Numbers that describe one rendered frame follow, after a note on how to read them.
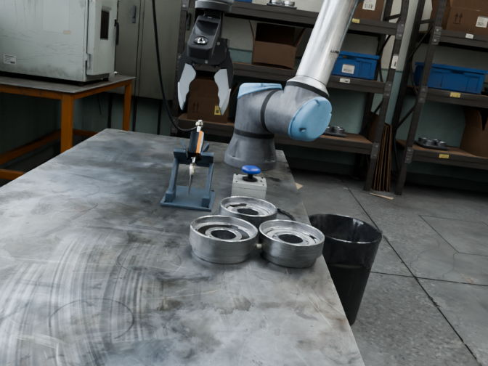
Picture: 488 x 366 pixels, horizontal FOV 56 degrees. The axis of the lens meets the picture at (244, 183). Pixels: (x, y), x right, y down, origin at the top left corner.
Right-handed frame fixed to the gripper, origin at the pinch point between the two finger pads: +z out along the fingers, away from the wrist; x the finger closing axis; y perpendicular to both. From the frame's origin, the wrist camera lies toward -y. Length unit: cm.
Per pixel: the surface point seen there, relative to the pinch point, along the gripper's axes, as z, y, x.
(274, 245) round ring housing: 15.4, -28.8, -16.3
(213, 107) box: 41, 327, 28
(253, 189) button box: 15.2, -1.7, -12.6
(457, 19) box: -60, 335, -172
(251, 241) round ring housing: 15.0, -29.2, -12.8
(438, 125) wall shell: 37, 388, -199
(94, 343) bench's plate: 18, -53, 2
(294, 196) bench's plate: 18.8, 9.2, -22.3
